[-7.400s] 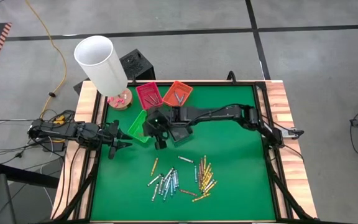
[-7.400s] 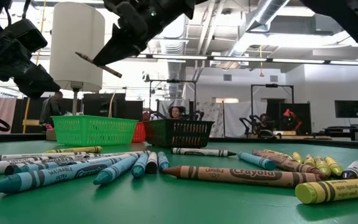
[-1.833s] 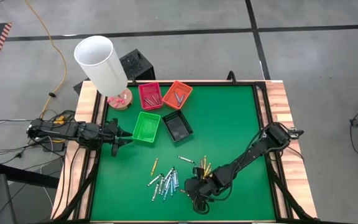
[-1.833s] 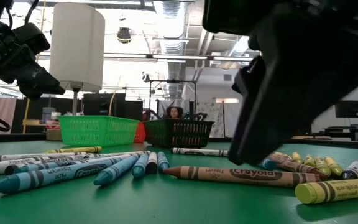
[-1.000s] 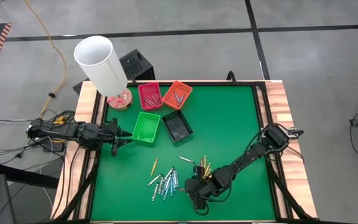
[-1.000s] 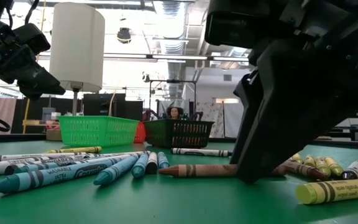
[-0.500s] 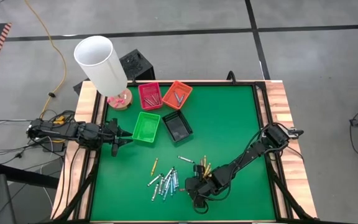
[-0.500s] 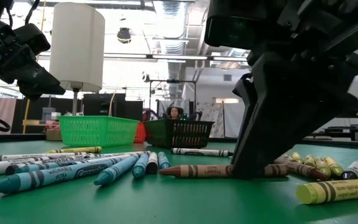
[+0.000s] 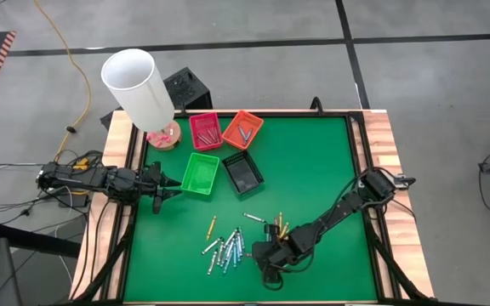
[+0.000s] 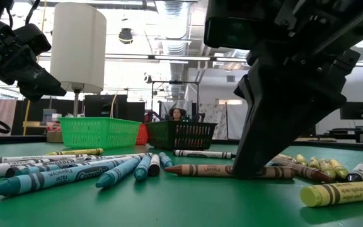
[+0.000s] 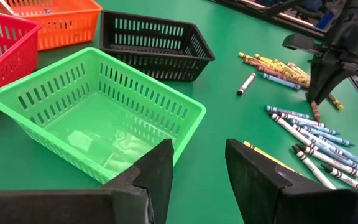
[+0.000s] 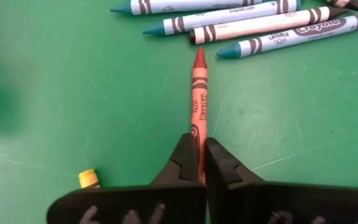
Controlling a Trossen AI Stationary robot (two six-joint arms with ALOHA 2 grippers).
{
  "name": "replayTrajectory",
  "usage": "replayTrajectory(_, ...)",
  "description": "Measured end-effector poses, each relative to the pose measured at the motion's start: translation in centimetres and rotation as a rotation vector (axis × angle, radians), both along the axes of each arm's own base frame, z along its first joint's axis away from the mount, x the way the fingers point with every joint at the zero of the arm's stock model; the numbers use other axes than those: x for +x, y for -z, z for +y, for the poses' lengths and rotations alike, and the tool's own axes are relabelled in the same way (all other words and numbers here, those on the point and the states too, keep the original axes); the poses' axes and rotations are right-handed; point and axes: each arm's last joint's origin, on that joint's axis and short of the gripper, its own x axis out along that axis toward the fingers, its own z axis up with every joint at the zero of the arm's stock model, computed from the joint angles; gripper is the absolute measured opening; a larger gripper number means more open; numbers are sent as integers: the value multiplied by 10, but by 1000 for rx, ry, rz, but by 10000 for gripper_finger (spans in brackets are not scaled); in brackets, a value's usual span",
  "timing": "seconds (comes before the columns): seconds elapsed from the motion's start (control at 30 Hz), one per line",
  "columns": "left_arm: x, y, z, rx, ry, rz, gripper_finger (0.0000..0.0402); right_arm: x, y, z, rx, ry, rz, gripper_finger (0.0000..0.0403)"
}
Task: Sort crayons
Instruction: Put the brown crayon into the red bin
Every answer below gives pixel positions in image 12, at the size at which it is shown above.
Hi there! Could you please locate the red crayon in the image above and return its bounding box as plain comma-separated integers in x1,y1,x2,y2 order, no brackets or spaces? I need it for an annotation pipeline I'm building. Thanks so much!
191,47,209,184

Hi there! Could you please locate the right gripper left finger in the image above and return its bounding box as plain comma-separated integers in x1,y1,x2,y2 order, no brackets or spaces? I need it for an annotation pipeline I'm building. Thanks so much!
47,133,208,224

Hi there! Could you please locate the blue crayon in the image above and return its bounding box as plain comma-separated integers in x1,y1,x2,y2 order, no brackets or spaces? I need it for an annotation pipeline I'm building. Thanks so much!
142,0,303,36
216,11,358,60
110,0,269,16

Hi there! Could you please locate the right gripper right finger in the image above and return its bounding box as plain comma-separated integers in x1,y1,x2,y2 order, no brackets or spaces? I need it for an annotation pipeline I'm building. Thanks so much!
205,137,358,224

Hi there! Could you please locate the green table mat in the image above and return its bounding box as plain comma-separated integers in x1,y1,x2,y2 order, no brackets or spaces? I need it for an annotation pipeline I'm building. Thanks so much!
0,0,358,224

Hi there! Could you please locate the black crayon white wrapper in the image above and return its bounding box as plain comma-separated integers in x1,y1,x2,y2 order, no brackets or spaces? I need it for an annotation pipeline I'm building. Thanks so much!
188,6,350,45
324,0,358,13

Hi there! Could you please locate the yellow crayon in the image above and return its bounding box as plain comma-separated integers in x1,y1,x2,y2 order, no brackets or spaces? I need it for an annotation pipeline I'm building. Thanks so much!
78,169,101,189

